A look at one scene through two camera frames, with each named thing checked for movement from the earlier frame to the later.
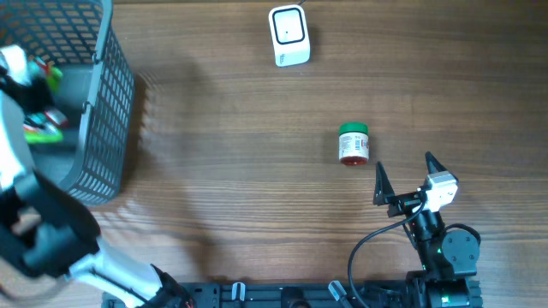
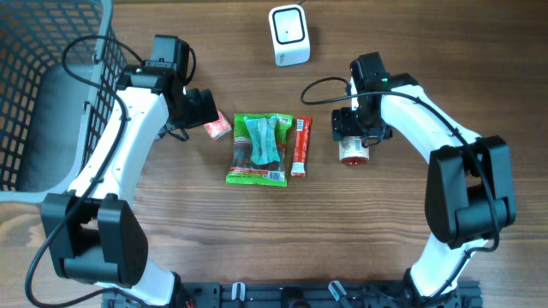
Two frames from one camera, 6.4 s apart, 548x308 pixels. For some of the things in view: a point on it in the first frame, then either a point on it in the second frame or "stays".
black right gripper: [408, 202] → [348, 124]
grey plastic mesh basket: [77, 116] stays
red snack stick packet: [56, 117] → [301, 146]
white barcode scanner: [289, 35] stays
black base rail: [425, 292] stays
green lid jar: [354, 144] stays
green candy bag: [45, 127] → [243, 169]
